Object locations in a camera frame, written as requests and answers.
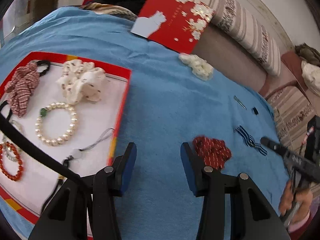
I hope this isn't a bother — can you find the red dotted scrunchie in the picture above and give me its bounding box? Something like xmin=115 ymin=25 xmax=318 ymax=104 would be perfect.
xmin=193 ymin=136 xmax=232 ymax=171

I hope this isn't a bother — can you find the grey strap charm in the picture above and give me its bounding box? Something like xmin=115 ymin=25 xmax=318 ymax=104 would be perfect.
xmin=63 ymin=127 xmax=116 ymax=167

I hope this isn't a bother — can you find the blue striped ribbon bow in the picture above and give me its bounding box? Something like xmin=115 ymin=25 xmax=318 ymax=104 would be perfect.
xmin=235 ymin=126 xmax=267 ymax=156

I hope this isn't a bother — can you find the white pearl bracelet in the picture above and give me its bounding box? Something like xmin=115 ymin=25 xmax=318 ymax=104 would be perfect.
xmin=35 ymin=101 xmax=78 ymax=147

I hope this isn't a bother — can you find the white cherry print scrunchie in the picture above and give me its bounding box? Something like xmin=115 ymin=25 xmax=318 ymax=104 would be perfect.
xmin=56 ymin=59 xmax=106 ymax=105

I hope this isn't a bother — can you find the red bead bracelet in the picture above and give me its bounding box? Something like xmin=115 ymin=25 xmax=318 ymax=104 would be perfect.
xmin=0 ymin=141 xmax=25 ymax=182

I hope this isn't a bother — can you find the black wavy hair tie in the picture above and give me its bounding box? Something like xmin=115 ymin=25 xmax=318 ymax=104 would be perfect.
xmin=34 ymin=60 xmax=52 ymax=78

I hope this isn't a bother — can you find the pink striped scrunchie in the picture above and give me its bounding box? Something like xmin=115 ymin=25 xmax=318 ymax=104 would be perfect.
xmin=4 ymin=62 xmax=40 ymax=118

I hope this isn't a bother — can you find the thin black hair tie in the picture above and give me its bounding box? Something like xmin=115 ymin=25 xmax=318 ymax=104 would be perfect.
xmin=0 ymin=100 xmax=13 ymax=120

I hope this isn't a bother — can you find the red jewelry tray box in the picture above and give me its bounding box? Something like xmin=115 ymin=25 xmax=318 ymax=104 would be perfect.
xmin=1 ymin=51 xmax=132 ymax=232

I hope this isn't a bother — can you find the person right hand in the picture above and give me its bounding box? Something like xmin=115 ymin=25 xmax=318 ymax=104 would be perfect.
xmin=279 ymin=180 xmax=313 ymax=225

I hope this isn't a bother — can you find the striped cushion right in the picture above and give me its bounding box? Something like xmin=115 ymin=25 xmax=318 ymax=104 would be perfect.
xmin=267 ymin=86 xmax=316 ymax=153

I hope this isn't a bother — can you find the blue towel cloth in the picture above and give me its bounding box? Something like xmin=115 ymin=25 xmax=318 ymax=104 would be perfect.
xmin=1 ymin=7 xmax=288 ymax=239

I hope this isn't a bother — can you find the small black clip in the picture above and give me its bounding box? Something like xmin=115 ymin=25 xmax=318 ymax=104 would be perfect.
xmin=252 ymin=107 xmax=259 ymax=115

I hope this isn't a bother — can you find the silver hair clip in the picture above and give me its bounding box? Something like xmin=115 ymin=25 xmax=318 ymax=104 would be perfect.
xmin=234 ymin=96 xmax=247 ymax=109

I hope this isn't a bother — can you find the cream fluffy scrunchie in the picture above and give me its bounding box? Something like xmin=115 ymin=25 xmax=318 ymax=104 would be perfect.
xmin=178 ymin=53 xmax=214 ymax=81

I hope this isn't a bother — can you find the brown padded headboard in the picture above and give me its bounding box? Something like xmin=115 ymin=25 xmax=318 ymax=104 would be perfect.
xmin=192 ymin=24 xmax=269 ymax=97

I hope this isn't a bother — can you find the striped pillow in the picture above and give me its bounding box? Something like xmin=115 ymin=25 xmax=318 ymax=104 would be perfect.
xmin=199 ymin=0 xmax=281 ymax=76

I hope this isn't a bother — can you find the red box lid with cat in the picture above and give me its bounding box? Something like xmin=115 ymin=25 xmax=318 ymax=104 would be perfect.
xmin=131 ymin=0 xmax=214 ymax=54

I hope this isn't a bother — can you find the black cable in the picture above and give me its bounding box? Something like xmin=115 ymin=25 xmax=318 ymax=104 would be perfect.
xmin=0 ymin=113 xmax=83 ymax=185

